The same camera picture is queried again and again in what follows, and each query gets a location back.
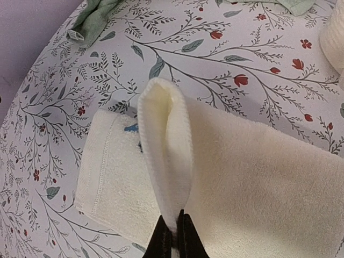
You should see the cream ceramic mug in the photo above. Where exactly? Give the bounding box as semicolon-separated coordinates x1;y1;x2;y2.
319;1;343;90

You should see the cream white towel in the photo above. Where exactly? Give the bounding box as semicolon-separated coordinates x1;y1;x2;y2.
75;78;343;257

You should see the mint green towel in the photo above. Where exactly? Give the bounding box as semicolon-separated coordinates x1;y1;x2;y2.
66;0;315;48

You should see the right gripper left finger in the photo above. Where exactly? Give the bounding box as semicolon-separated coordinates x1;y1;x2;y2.
143;216;173;258

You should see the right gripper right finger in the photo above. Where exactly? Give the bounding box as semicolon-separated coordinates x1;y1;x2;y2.
177;210;209;258

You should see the floral table mat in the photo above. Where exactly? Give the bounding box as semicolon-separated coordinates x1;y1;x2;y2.
1;1;343;257

